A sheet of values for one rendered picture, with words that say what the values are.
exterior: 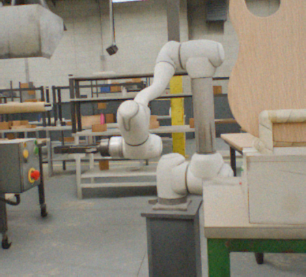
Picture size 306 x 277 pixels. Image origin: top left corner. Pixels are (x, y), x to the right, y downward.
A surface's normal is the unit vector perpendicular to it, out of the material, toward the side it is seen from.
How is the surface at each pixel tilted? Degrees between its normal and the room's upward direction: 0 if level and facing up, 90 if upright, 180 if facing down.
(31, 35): 90
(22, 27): 90
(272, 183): 90
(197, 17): 90
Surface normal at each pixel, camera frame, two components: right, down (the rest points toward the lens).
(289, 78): -0.19, 0.06
